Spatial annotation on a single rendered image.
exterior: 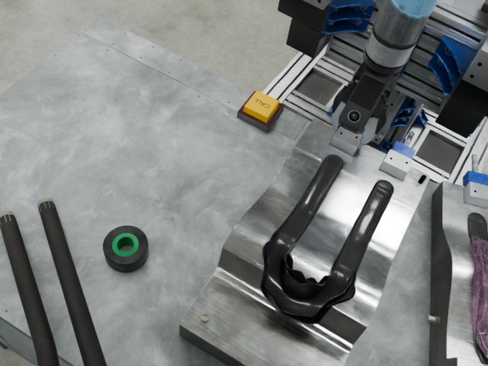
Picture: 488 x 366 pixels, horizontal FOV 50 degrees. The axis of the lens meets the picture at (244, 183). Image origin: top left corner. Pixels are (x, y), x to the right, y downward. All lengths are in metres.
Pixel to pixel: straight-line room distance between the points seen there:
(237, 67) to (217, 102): 1.25
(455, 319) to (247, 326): 0.35
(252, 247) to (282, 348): 0.17
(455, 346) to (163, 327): 0.49
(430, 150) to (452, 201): 0.98
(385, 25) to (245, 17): 1.90
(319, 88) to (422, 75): 0.74
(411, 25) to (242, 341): 0.56
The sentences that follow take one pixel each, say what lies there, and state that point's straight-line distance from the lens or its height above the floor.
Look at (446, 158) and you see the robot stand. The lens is 2.10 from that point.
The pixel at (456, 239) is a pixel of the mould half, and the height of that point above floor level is 0.87.
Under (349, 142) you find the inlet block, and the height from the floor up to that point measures 0.92.
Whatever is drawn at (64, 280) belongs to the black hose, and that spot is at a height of 0.87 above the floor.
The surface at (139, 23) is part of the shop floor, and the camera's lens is 2.65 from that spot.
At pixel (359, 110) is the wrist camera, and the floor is 1.05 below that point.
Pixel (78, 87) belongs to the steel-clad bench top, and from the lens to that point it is 1.25.
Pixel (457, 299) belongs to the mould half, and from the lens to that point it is 0.99.
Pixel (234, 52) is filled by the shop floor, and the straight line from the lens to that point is 2.53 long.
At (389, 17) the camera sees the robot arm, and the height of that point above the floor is 1.20.
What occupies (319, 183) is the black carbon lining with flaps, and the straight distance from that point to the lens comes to 1.01.
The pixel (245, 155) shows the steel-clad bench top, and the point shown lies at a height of 0.80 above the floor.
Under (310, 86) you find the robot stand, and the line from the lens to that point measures 2.14.
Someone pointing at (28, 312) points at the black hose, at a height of 0.86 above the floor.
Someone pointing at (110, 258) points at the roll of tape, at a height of 0.84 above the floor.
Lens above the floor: 1.70
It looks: 56 degrees down
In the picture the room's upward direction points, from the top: 11 degrees clockwise
